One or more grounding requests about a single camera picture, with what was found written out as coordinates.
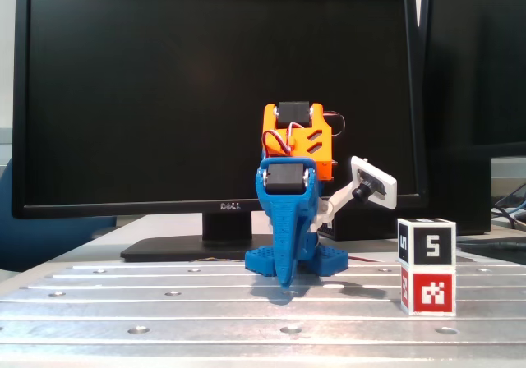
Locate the orange and blue gripper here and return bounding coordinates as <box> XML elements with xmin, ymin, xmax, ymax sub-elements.
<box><xmin>254</xmin><ymin>100</ymin><xmax>335</xmax><ymax>290</ymax></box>

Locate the black cube with white marker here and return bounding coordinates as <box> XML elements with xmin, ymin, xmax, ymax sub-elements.
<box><xmin>396</xmin><ymin>218</ymin><xmax>457</xmax><ymax>271</ymax></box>

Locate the red cube with white marker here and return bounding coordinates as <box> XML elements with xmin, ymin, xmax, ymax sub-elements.
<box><xmin>399</xmin><ymin>267</ymin><xmax>458</xmax><ymax>316</ymax></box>

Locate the black Dell monitor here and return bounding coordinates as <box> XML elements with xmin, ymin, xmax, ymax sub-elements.
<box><xmin>12</xmin><ymin>0</ymin><xmax>428</xmax><ymax>262</ymax></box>

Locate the blue chair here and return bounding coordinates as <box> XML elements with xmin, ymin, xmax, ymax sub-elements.
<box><xmin>0</xmin><ymin>156</ymin><xmax>118</xmax><ymax>273</ymax></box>

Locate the black monitor without logo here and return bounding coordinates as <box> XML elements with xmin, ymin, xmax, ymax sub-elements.
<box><xmin>418</xmin><ymin>0</ymin><xmax>526</xmax><ymax>237</ymax></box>

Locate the multicolour ribbon wire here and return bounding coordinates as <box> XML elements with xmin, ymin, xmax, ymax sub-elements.
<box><xmin>189</xmin><ymin>255</ymin><xmax>244</xmax><ymax>263</ymax></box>

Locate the red white wrist servo cable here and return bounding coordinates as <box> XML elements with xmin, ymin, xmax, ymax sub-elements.
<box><xmin>262</xmin><ymin>123</ymin><xmax>299</xmax><ymax>155</ymax></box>

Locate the slotted aluminium base plate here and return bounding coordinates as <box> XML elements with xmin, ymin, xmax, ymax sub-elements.
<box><xmin>0</xmin><ymin>256</ymin><xmax>526</xmax><ymax>368</ymax></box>

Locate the black cable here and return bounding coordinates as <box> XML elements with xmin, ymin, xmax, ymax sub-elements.
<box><xmin>456</xmin><ymin>238</ymin><xmax>526</xmax><ymax>251</ymax></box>

